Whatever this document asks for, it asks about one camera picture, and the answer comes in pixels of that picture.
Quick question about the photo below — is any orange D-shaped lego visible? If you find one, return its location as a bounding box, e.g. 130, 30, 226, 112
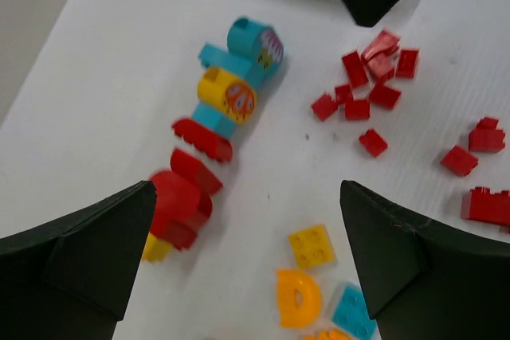
276, 269, 323, 329

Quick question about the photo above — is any yellow 2x2 lego brick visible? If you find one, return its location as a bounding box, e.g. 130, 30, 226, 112
288, 225, 335, 270

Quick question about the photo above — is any small red lego brick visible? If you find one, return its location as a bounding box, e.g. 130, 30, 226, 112
440, 145, 478, 177
468, 116, 506, 153
311, 93, 339, 122
344, 99, 371, 121
368, 82, 402, 110
359, 129, 388, 158

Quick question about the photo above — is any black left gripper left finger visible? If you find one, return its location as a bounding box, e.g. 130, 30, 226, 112
1, 181, 156, 339

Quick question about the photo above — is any teal 2x2 lego brick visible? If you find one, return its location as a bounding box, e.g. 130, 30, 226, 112
331, 283, 377, 340

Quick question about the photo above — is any yellow 2x4 lego brick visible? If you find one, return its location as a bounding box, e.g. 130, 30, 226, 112
142, 233, 174, 263

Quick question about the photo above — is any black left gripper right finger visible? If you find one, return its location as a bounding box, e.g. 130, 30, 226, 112
339, 180, 509, 339

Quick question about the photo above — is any teal and yellow lego assembly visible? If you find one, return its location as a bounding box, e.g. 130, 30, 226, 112
192, 17, 284, 139

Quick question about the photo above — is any orange lego pile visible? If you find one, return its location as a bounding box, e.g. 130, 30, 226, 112
300, 328, 351, 340

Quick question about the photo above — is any red rounded lego assembly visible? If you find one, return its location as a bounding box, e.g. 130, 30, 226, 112
149, 118, 233, 251

